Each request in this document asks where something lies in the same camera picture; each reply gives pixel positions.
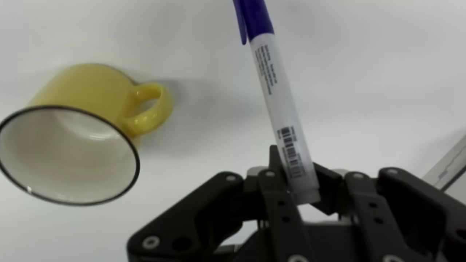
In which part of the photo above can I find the yellow enamel mug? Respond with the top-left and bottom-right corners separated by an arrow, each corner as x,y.
0,63 -> 175,209

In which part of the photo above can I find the white marker pen blue cap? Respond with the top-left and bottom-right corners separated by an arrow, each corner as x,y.
232,0 -> 324,206

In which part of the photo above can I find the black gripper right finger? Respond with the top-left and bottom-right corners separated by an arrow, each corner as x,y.
312,162 -> 466,262

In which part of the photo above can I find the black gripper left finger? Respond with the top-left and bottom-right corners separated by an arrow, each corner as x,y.
127,145 -> 312,262

